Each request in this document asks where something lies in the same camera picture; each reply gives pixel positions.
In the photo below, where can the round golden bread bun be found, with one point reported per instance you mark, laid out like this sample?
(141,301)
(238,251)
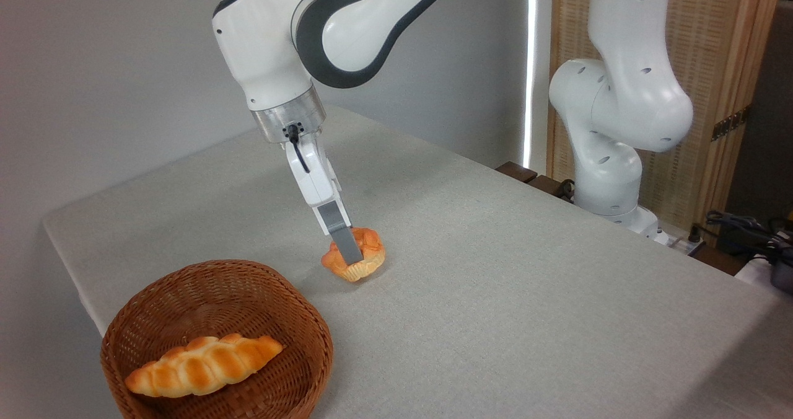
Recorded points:
(372,251)

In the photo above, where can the wooden woven folding screen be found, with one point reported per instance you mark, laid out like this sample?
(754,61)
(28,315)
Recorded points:
(718,35)

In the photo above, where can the brown woven wicker basket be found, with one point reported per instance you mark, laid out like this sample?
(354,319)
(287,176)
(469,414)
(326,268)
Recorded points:
(248,295)

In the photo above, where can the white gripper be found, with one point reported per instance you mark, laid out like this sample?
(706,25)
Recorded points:
(316,177)

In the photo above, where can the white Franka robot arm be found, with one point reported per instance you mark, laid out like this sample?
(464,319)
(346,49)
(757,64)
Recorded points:
(266,47)

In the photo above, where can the metal screen hinge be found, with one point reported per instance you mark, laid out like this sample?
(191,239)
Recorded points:
(731,123)

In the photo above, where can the white vertical window strip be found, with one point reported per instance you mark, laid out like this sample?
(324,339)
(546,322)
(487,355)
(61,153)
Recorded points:
(538,66)

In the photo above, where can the grey tablecloth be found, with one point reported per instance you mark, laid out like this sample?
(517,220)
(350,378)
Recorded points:
(495,282)

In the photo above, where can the long twisted golden bread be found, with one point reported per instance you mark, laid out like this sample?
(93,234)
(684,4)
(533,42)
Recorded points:
(198,366)

